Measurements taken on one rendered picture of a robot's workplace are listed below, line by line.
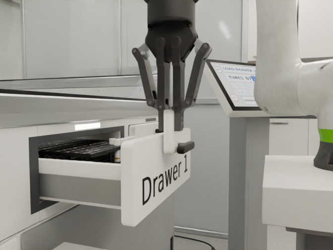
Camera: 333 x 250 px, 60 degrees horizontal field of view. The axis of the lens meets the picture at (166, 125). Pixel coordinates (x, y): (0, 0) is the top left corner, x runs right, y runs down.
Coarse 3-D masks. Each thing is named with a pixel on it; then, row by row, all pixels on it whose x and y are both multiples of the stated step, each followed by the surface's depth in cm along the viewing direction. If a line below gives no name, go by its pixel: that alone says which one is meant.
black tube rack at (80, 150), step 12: (48, 144) 56; (60, 144) 57; (72, 144) 56; (84, 144) 57; (96, 144) 56; (108, 144) 56; (48, 156) 60; (60, 156) 60; (72, 156) 46; (108, 156) 54
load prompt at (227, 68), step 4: (220, 64) 135; (224, 64) 137; (224, 68) 134; (228, 68) 136; (232, 68) 137; (236, 68) 138; (240, 68) 140; (244, 68) 141; (248, 68) 143; (252, 68) 144; (232, 72) 135; (236, 72) 136; (240, 72) 138; (244, 72) 139; (248, 72) 140; (252, 72) 142
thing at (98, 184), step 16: (48, 160) 43; (64, 160) 43; (48, 176) 43; (64, 176) 42; (80, 176) 41; (96, 176) 40; (112, 176) 39; (48, 192) 43; (64, 192) 42; (80, 192) 41; (96, 192) 40; (112, 192) 39
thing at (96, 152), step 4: (104, 148) 51; (108, 148) 52; (112, 148) 51; (116, 148) 52; (88, 152) 46; (92, 152) 46; (96, 152) 46; (100, 152) 47; (104, 152) 48; (108, 152) 49; (84, 156) 45; (88, 156) 45; (92, 156) 45; (96, 156) 46
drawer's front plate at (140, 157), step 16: (128, 144) 36; (144, 144) 40; (160, 144) 45; (128, 160) 36; (144, 160) 40; (160, 160) 46; (176, 160) 54; (128, 176) 36; (144, 176) 40; (176, 176) 54; (128, 192) 37; (144, 192) 40; (160, 192) 46; (128, 208) 37; (144, 208) 40; (128, 224) 37
